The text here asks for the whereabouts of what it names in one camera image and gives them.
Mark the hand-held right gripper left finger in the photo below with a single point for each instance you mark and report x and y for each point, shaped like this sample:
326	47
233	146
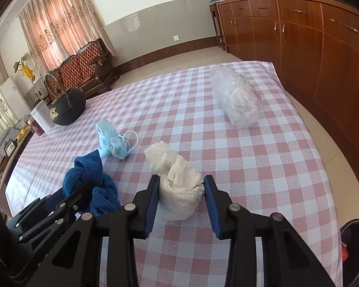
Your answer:
151	212

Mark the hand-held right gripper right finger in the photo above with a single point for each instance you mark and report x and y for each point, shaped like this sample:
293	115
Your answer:
214	212

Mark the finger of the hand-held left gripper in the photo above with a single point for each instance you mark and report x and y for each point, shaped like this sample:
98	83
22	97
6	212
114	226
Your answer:
74	198
53	199

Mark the blue towel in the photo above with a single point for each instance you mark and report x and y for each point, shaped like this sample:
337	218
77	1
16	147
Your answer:
83	170

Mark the white plastic bag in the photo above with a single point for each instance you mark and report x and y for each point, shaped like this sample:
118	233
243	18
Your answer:
179	197

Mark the black trash bin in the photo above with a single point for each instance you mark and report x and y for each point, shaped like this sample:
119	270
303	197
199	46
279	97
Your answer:
354	234

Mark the blue face mask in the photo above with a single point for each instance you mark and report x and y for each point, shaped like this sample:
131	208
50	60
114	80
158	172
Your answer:
121	149

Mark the yellow fruit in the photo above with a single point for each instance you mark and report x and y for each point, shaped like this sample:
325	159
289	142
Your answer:
22	134

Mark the brown tin box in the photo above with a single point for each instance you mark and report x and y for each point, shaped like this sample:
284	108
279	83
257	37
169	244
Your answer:
36	128

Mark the white tin box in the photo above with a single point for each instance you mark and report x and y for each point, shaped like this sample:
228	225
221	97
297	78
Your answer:
42	118

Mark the black teapot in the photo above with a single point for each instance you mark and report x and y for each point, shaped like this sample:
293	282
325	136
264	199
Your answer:
67	109

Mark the pink checkered tablecloth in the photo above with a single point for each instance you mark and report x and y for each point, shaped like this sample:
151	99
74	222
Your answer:
197	119

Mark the white fridge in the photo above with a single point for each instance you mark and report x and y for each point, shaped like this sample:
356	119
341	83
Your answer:
13	95

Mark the clear plastic bag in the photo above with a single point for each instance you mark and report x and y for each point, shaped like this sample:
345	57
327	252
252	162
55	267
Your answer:
236	95

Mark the yellow flower decoration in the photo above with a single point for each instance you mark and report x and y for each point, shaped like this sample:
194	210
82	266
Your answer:
27	71

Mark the wooden sofa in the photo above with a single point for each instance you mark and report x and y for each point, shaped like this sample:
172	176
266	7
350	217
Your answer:
83	62

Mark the pink embroidered curtain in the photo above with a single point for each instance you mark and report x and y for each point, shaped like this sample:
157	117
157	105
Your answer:
59	21

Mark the wooden cabinet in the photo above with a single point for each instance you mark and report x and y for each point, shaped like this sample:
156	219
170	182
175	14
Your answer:
332	65

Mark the small wooden table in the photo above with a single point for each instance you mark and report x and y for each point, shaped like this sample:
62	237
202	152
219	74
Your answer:
217	21

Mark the photo frame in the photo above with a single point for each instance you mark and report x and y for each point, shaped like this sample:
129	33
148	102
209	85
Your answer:
10	148

